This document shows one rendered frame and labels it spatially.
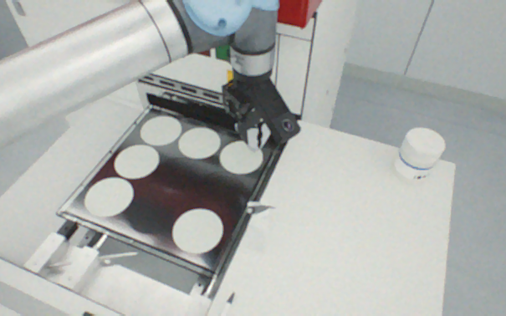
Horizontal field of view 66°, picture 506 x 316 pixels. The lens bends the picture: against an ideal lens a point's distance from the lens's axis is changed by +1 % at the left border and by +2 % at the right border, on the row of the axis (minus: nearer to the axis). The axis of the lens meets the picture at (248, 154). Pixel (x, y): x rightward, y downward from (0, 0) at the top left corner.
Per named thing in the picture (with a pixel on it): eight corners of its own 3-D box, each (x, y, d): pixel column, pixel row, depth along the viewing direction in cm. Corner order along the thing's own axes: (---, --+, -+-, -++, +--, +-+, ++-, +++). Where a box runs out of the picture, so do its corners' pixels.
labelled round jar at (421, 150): (394, 154, 83) (408, 123, 76) (429, 164, 82) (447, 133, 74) (389, 178, 79) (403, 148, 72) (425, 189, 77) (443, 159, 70)
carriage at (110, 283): (59, 243, 82) (53, 237, 80) (215, 311, 73) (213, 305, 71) (32, 277, 78) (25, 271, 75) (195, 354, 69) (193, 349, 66)
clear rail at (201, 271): (60, 211, 83) (58, 207, 82) (219, 276, 74) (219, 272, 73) (55, 216, 82) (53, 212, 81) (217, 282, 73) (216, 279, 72)
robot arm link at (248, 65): (285, 45, 63) (244, 63, 60) (283, 68, 66) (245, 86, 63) (257, 25, 67) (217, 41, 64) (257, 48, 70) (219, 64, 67)
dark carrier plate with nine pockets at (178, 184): (152, 109, 103) (152, 107, 102) (274, 145, 94) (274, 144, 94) (66, 211, 82) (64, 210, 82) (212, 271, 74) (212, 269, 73)
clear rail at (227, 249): (276, 145, 95) (277, 140, 94) (282, 146, 95) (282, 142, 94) (210, 280, 73) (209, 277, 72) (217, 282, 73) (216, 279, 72)
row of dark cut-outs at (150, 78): (138, 77, 103) (135, 69, 101) (294, 121, 92) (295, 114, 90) (136, 78, 103) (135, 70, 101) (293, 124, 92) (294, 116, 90)
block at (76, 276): (89, 252, 78) (84, 245, 76) (103, 257, 77) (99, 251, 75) (62, 288, 73) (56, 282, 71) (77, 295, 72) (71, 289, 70)
